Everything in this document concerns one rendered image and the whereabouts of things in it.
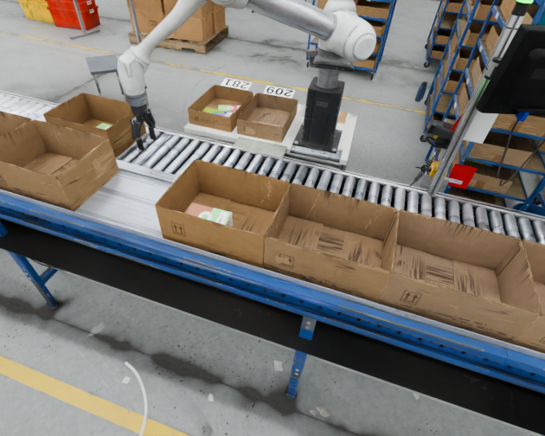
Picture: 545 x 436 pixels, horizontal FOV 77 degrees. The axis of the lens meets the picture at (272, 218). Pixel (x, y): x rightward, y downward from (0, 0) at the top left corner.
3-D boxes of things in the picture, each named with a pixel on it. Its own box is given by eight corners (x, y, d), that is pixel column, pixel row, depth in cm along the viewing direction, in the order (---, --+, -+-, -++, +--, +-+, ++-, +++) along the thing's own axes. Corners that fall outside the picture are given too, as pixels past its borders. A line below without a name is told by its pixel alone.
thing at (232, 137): (356, 118, 233) (358, 114, 231) (346, 165, 193) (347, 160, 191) (220, 93, 250) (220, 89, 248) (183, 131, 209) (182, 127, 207)
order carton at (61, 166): (120, 170, 153) (110, 137, 141) (73, 213, 133) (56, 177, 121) (48, 151, 161) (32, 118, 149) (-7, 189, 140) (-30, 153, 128)
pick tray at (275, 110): (297, 113, 227) (298, 99, 220) (282, 143, 200) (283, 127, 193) (256, 106, 232) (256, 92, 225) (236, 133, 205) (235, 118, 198)
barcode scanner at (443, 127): (421, 135, 166) (432, 116, 159) (445, 144, 165) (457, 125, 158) (420, 142, 162) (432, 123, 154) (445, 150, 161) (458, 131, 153)
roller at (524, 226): (522, 212, 166) (513, 218, 169) (548, 299, 130) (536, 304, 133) (530, 217, 166) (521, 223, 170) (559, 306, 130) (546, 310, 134)
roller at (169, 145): (180, 142, 206) (183, 137, 203) (128, 194, 170) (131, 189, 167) (173, 137, 205) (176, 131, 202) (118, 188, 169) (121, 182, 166)
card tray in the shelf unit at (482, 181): (452, 150, 244) (458, 137, 237) (498, 160, 238) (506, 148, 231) (453, 182, 217) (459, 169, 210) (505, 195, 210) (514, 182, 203)
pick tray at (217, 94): (253, 105, 232) (253, 92, 225) (231, 132, 206) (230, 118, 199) (214, 98, 238) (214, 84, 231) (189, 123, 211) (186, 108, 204)
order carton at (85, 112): (147, 132, 201) (141, 105, 189) (115, 159, 181) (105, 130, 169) (91, 118, 209) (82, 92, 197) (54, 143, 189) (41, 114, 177)
